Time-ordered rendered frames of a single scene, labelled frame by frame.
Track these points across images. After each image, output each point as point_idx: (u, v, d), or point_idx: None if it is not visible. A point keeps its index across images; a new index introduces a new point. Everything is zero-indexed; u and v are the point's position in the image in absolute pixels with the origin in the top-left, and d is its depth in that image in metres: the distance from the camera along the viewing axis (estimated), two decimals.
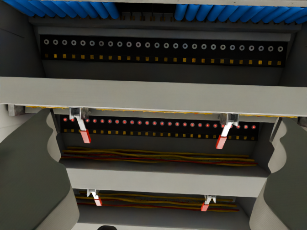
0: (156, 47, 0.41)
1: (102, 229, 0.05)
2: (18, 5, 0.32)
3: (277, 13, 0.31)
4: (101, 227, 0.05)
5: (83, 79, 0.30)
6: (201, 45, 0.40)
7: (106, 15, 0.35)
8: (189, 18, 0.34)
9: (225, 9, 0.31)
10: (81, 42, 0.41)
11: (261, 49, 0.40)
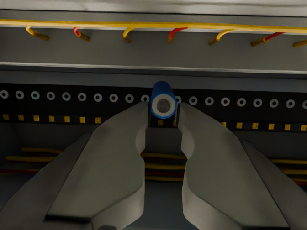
0: (193, 104, 0.24)
1: (102, 229, 0.05)
2: None
3: None
4: (101, 227, 0.05)
5: None
6: (270, 101, 0.23)
7: None
8: None
9: None
10: (64, 96, 0.24)
11: None
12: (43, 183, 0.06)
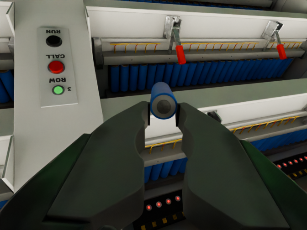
0: None
1: (102, 229, 0.05)
2: None
3: None
4: (101, 227, 0.05)
5: None
6: None
7: None
8: None
9: None
10: None
11: None
12: (42, 183, 0.06)
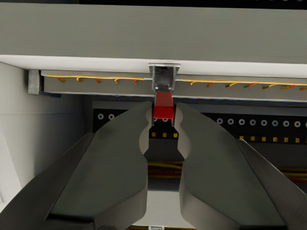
0: (230, 124, 0.35)
1: (102, 229, 0.05)
2: None
3: None
4: (101, 227, 0.05)
5: (172, 190, 0.23)
6: (283, 122, 0.34)
7: None
8: (284, 102, 0.29)
9: None
10: None
11: None
12: (47, 181, 0.06)
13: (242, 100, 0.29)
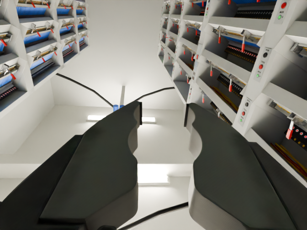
0: None
1: (102, 229, 0.05)
2: None
3: None
4: (101, 227, 0.05)
5: None
6: None
7: None
8: None
9: None
10: None
11: None
12: (34, 186, 0.06)
13: None
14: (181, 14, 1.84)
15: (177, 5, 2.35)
